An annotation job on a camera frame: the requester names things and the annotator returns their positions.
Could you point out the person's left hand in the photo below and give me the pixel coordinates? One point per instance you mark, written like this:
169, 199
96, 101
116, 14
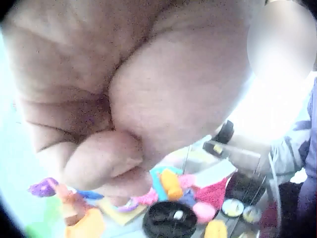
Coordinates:
153, 74

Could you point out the person's left fingers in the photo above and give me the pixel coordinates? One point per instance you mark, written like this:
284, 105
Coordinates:
104, 158

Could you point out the blue toy piece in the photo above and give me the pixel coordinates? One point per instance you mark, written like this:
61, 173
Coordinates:
91, 194

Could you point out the yellow flat sheet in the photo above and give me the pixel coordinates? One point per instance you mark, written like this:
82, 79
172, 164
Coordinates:
123, 213

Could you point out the orange toy figure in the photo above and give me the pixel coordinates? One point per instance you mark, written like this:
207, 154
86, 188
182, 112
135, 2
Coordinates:
74, 209

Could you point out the purple toy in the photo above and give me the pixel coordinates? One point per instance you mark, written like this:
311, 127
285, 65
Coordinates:
42, 189

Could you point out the orange yellow soft toy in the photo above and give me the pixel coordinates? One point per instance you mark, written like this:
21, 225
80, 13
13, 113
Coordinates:
171, 186

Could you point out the pink plush toy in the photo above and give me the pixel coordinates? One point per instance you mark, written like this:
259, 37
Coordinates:
189, 182

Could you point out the green toy piece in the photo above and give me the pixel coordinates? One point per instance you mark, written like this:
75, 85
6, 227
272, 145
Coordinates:
37, 225

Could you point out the white flat piece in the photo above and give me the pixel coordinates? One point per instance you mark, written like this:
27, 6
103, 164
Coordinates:
215, 171

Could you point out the pink ball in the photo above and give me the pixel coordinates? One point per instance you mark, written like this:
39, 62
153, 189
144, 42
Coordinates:
203, 213

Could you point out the red fluffy cloth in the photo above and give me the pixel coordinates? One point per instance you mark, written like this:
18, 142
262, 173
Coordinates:
213, 194

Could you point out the black wrist band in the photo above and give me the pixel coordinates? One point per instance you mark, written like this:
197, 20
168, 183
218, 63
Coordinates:
224, 132

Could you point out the yellow rounded toy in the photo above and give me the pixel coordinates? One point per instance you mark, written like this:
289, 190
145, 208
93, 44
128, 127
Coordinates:
217, 229

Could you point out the round yellow tin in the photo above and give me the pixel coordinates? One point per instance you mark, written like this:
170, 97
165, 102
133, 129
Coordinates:
232, 207
251, 213

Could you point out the person's body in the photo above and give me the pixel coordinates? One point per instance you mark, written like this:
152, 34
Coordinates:
309, 153

